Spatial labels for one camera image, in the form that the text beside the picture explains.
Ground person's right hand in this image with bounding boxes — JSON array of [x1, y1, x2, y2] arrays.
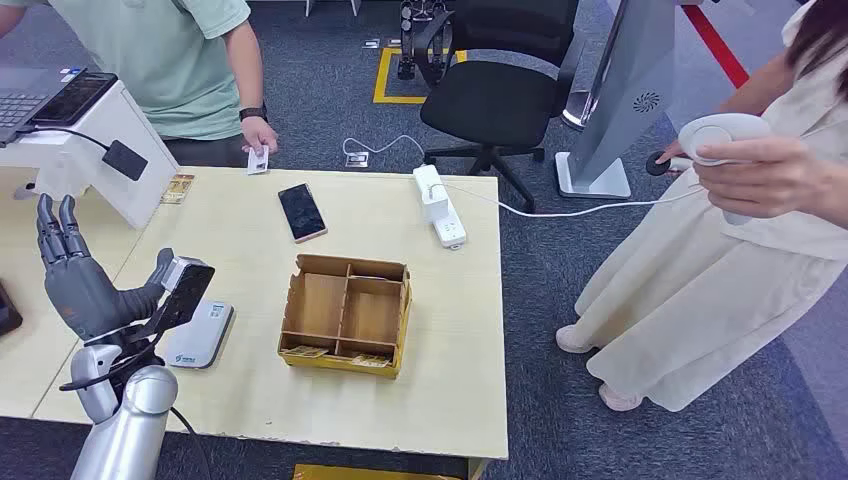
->
[[657, 140, 692, 165]]

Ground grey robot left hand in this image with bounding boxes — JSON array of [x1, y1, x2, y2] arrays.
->
[[35, 192, 176, 343]]

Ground person's left hand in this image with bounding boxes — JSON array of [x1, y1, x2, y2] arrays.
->
[[240, 117, 280, 160], [692, 135, 848, 231]]

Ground gold printed card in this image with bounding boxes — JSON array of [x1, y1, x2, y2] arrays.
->
[[160, 174, 196, 205]]

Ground grey white card reader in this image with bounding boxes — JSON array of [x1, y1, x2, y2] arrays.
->
[[163, 299, 236, 370]]

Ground person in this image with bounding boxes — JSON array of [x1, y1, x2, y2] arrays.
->
[[0, 0, 280, 177], [555, 0, 848, 413]]

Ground black flat device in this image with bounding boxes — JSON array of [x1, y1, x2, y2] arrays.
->
[[0, 281, 24, 337]]

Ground grey kiosk stand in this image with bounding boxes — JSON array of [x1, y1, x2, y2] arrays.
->
[[555, 0, 680, 200]]

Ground black smartphone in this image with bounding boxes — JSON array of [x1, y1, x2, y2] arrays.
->
[[277, 183, 329, 245]]

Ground red floor tape line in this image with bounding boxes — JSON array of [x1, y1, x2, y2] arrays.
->
[[680, 3, 751, 91]]

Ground white crumpled cloth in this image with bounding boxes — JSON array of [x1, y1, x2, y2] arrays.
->
[[33, 165, 91, 201]]

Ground yellow floor tape square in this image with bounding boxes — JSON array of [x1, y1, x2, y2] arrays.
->
[[372, 47, 468, 106]]

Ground black square adapter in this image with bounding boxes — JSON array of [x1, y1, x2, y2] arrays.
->
[[101, 139, 150, 182]]

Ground white desk stand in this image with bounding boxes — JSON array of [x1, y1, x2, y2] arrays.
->
[[0, 79, 180, 231]]

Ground white furniture legs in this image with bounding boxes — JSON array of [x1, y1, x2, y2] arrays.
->
[[304, 0, 363, 19]]

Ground standing humanoid robot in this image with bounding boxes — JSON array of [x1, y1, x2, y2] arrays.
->
[[396, 0, 455, 82]]

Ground wooden divided box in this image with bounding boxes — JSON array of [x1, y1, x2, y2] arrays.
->
[[276, 253, 413, 380]]

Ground white plug-in charger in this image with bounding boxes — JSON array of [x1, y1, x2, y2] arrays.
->
[[420, 182, 452, 223]]

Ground black office chair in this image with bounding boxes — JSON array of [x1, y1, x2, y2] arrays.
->
[[413, 0, 588, 215]]

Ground pale shoe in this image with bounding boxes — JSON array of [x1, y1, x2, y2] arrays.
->
[[555, 324, 598, 354], [598, 384, 644, 413]]

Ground grey laptop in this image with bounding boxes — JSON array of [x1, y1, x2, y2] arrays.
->
[[0, 64, 87, 146]]

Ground white power strip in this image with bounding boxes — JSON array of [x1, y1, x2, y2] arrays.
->
[[412, 164, 468, 251]]

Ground yellow floor sheet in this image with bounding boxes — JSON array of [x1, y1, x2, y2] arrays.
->
[[292, 463, 465, 480]]

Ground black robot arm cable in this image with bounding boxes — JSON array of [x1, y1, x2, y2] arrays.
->
[[58, 357, 213, 480]]

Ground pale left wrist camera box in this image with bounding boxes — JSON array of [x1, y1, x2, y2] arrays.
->
[[125, 255, 217, 346]]

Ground white floor cable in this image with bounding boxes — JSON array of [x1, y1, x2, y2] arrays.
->
[[341, 134, 427, 160]]

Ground white charger cable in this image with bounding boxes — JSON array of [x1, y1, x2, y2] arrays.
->
[[430, 182, 705, 220]]

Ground black adapter cable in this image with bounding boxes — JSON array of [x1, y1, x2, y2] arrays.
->
[[16, 125, 111, 152]]

